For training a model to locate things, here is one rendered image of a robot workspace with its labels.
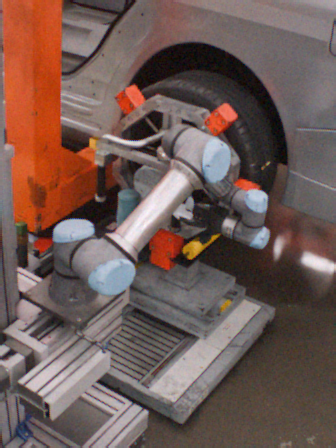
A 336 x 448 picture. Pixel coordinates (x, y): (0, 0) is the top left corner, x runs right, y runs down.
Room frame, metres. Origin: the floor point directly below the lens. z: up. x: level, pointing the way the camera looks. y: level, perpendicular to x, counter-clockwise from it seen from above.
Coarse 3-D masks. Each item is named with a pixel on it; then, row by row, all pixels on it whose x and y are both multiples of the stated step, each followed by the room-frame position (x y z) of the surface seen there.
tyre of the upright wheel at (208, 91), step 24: (192, 72) 2.57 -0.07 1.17; (144, 96) 2.48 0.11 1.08; (168, 96) 2.42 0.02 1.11; (192, 96) 2.37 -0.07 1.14; (216, 96) 2.35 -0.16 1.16; (240, 96) 2.42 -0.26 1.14; (240, 120) 2.29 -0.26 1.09; (264, 120) 2.41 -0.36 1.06; (240, 144) 2.25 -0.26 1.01; (264, 144) 2.32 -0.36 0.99; (240, 168) 2.25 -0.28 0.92; (264, 168) 2.29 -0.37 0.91; (240, 216) 2.23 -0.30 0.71
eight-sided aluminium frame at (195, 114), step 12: (156, 96) 2.40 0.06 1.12; (144, 108) 2.39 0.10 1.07; (156, 108) 2.35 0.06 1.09; (168, 108) 2.33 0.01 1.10; (180, 108) 2.30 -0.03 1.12; (192, 108) 2.32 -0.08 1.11; (120, 120) 2.43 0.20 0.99; (132, 120) 2.40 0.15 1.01; (192, 120) 2.26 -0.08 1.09; (204, 120) 2.24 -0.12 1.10; (120, 132) 2.43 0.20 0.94; (228, 144) 2.24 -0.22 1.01; (120, 156) 2.43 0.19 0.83; (120, 168) 2.43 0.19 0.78; (228, 168) 2.18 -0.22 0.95; (120, 180) 2.43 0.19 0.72; (132, 180) 2.45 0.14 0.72; (168, 228) 2.30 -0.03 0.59; (192, 228) 2.24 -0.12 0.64; (204, 228) 2.22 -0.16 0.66
